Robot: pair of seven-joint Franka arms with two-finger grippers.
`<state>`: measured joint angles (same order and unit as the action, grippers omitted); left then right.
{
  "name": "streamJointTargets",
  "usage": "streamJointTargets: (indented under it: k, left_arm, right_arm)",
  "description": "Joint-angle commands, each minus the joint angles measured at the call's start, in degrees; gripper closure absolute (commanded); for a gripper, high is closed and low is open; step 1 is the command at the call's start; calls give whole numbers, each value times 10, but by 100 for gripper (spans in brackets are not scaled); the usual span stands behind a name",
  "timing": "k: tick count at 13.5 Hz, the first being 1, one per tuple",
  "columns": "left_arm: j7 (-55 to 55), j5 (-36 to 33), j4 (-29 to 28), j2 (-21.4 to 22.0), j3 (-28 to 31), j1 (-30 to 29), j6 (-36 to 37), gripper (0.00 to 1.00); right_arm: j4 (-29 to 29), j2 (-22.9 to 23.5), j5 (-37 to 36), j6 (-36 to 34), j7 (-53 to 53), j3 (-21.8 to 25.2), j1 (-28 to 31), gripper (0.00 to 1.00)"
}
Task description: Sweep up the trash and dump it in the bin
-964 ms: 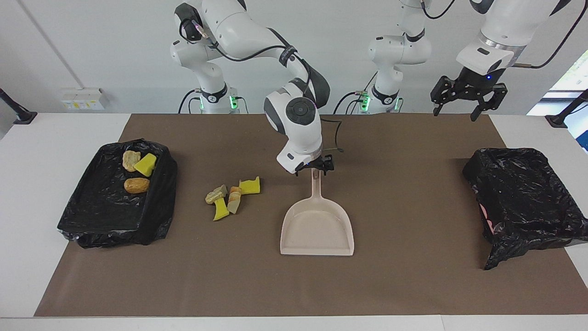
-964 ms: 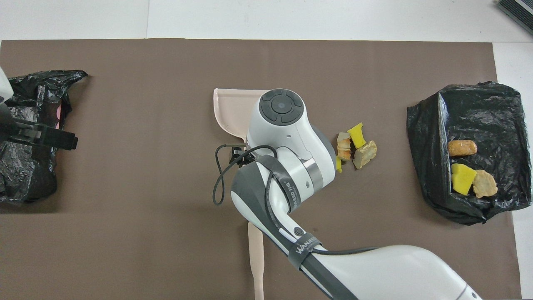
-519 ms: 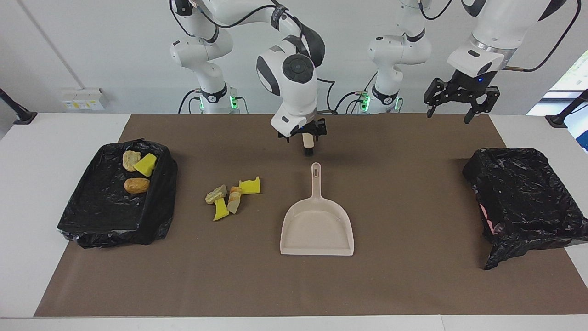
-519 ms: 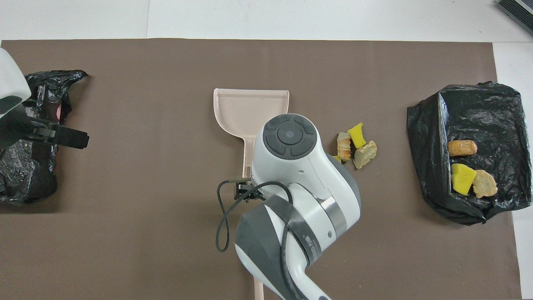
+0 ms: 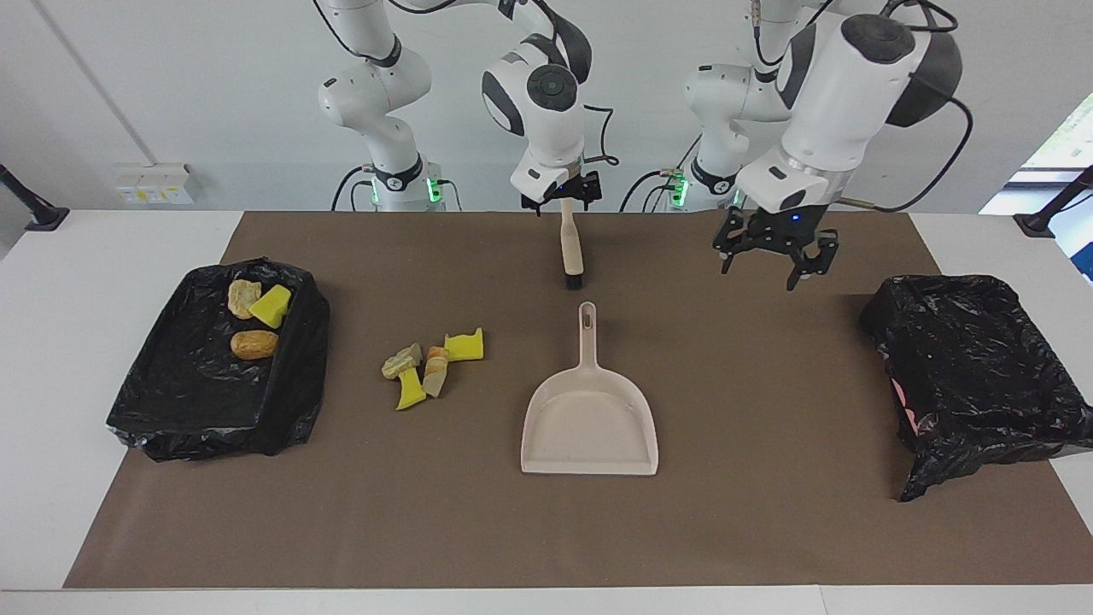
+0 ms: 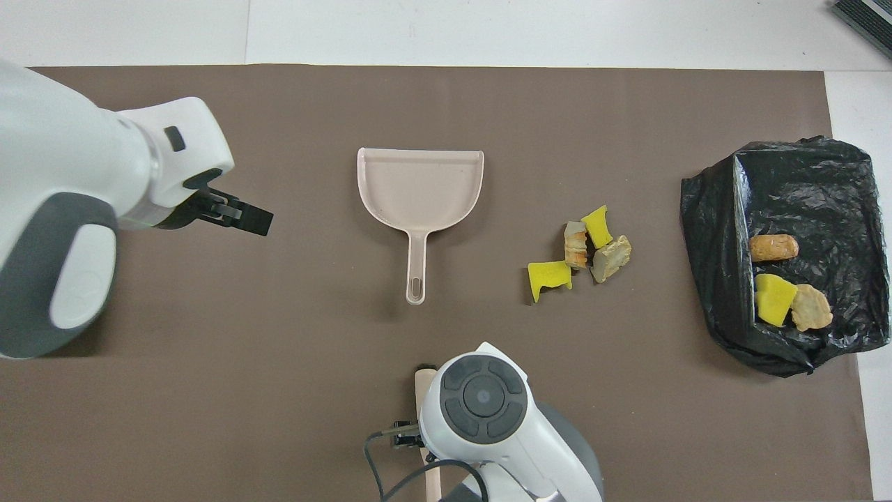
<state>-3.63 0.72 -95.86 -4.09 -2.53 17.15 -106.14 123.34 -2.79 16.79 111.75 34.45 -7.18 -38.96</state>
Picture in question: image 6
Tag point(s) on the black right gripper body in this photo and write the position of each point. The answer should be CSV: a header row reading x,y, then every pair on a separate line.
x,y
408,434

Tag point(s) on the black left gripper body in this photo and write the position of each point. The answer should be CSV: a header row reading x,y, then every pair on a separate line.
x,y
198,206

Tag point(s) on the beige brush with black bristles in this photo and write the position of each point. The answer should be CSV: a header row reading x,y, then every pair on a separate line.
x,y
422,390

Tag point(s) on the beige plastic dustpan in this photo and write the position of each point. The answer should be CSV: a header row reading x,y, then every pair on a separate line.
x,y
418,188

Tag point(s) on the notched yellow sponge piece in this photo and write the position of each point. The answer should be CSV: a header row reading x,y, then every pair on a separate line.
x,y
550,275

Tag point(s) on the orange white bread slice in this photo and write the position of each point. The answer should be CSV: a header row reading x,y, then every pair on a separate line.
x,y
575,245

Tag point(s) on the beige grey foam chunk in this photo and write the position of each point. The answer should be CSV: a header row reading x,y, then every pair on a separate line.
x,y
612,258

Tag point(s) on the small yellow sponge piece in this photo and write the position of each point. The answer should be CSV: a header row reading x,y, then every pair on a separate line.
x,y
597,226

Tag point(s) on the yellow sponge chunk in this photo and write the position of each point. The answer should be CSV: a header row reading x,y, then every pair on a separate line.
x,y
773,300

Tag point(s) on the brown bread roll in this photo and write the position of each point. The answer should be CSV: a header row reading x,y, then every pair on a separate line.
x,y
773,247

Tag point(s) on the pale beige bread piece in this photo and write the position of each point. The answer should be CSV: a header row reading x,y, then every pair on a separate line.
x,y
812,308

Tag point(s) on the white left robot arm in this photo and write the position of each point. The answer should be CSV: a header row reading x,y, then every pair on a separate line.
x,y
63,209

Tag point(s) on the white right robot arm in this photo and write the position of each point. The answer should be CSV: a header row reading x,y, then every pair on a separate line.
x,y
488,411

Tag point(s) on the bin with black bag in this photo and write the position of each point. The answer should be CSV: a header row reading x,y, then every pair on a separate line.
x,y
815,188

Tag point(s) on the brown table mat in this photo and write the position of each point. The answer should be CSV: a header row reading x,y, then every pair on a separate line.
x,y
446,104

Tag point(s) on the dark ribbed device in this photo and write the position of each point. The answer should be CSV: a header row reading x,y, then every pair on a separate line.
x,y
864,17

